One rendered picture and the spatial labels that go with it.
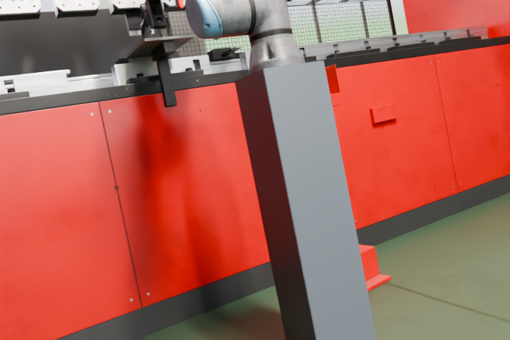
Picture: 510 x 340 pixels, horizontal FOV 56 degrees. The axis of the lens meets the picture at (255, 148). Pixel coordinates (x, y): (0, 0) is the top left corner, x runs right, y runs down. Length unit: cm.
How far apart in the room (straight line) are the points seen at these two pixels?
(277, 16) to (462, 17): 228
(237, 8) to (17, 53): 138
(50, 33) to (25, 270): 115
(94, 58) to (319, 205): 152
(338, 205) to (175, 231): 73
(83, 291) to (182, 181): 49
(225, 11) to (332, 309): 79
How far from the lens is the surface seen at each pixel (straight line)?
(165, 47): 170
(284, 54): 123
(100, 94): 173
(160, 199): 176
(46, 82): 183
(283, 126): 118
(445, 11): 350
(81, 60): 241
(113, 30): 248
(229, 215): 186
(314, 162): 122
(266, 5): 126
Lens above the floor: 64
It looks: 3 degrees down
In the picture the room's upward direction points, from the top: 11 degrees counter-clockwise
